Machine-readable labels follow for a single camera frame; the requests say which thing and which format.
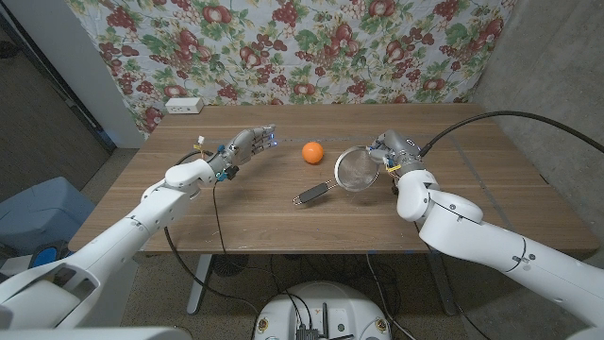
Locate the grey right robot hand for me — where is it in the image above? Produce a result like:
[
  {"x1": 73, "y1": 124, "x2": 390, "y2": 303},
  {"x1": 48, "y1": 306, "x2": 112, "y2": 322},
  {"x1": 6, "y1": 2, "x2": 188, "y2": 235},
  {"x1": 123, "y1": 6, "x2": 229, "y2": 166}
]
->
[{"x1": 367, "y1": 129, "x2": 426, "y2": 177}]

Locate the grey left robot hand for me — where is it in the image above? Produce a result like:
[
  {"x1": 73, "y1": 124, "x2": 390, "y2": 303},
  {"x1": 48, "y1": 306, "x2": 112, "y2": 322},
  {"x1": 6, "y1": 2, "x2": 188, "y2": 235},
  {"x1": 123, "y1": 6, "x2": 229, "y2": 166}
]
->
[{"x1": 207, "y1": 123, "x2": 278, "y2": 183}]

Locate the metal mesh sieve black handle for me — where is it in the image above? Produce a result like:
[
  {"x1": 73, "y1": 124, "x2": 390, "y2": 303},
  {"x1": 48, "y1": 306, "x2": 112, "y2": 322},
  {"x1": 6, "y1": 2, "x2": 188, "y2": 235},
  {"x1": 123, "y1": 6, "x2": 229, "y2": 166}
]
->
[{"x1": 291, "y1": 144, "x2": 381, "y2": 207}]

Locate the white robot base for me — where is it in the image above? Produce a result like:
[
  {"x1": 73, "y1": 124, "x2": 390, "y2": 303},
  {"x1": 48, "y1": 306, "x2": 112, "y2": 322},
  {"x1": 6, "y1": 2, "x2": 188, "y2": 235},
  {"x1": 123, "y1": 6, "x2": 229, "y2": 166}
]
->
[{"x1": 253, "y1": 280, "x2": 393, "y2": 340}]

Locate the white power strip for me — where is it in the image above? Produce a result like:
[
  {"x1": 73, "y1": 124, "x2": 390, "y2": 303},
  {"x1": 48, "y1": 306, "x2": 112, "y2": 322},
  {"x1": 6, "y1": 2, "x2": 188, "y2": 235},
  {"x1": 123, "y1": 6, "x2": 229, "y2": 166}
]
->
[{"x1": 164, "y1": 96, "x2": 205, "y2": 115}]

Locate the orange fruit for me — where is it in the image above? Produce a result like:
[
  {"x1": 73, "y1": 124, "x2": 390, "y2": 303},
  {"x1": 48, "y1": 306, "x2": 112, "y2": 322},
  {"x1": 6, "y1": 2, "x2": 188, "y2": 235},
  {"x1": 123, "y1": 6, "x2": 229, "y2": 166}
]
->
[{"x1": 301, "y1": 141, "x2": 326, "y2": 165}]

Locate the floral fruit print backdrop cloth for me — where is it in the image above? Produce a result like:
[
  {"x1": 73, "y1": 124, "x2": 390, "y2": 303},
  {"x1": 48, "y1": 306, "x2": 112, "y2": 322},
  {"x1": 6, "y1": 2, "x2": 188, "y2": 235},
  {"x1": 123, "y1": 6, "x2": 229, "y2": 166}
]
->
[{"x1": 65, "y1": 0, "x2": 518, "y2": 138}]

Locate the round black fan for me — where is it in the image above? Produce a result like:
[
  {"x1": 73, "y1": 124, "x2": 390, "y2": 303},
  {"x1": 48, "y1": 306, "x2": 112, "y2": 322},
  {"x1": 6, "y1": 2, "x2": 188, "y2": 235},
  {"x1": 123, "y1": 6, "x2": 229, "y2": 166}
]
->
[{"x1": 210, "y1": 253, "x2": 250, "y2": 278}]

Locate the grey table leg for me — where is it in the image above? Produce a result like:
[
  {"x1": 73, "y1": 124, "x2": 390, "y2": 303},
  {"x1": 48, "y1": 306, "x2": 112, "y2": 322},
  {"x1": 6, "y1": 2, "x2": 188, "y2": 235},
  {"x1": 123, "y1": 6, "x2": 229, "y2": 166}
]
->
[{"x1": 427, "y1": 252, "x2": 459, "y2": 316}]

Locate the white table leg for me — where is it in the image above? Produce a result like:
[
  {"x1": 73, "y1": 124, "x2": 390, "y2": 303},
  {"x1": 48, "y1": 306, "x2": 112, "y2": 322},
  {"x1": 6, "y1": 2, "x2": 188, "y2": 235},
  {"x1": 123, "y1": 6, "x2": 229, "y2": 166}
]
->
[{"x1": 186, "y1": 253, "x2": 213, "y2": 316}]

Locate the dark grey door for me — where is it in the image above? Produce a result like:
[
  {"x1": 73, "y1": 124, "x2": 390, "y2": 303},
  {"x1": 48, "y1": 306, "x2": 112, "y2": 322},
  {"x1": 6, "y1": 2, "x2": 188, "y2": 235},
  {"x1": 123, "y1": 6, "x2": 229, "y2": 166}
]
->
[{"x1": 0, "y1": 8, "x2": 117, "y2": 204}]

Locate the blue-grey plastic bin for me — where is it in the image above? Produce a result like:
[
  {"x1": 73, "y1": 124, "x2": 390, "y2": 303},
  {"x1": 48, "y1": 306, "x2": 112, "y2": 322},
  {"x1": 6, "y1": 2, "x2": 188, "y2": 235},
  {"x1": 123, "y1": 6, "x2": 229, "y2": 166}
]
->
[{"x1": 0, "y1": 176, "x2": 97, "y2": 259}]

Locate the blue and black pad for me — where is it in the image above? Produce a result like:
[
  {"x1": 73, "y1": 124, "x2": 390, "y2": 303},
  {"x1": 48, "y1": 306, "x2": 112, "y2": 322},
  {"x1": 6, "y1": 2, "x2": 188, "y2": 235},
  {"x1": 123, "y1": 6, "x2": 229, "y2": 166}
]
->
[{"x1": 27, "y1": 239, "x2": 72, "y2": 270}]

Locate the white robot chest edge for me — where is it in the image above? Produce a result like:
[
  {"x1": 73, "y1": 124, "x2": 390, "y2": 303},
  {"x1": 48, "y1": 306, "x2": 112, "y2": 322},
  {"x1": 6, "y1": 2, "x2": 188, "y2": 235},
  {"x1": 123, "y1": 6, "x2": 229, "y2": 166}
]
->
[{"x1": 0, "y1": 325, "x2": 193, "y2": 340}]

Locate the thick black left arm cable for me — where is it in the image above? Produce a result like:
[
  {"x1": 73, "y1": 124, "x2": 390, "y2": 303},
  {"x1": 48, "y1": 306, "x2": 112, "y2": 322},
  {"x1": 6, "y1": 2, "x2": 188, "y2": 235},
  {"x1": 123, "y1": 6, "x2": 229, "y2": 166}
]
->
[{"x1": 162, "y1": 149, "x2": 260, "y2": 315}]

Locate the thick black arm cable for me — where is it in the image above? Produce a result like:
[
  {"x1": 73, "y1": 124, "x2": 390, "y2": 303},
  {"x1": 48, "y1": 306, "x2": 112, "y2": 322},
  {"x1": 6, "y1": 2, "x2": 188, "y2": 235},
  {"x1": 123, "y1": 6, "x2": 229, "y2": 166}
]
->
[
  {"x1": 418, "y1": 110, "x2": 604, "y2": 158},
  {"x1": 162, "y1": 149, "x2": 260, "y2": 315}
]

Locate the thin black left wrist cable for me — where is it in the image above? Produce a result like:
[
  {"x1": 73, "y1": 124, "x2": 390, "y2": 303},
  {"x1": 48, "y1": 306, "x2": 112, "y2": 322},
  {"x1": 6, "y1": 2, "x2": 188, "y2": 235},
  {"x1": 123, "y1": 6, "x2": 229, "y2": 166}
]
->
[{"x1": 211, "y1": 180, "x2": 227, "y2": 256}]

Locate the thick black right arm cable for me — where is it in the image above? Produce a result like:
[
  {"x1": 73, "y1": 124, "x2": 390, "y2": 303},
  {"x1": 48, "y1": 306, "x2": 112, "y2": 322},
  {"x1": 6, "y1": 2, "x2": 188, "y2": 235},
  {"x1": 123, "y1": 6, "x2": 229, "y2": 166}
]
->
[{"x1": 418, "y1": 110, "x2": 604, "y2": 158}]

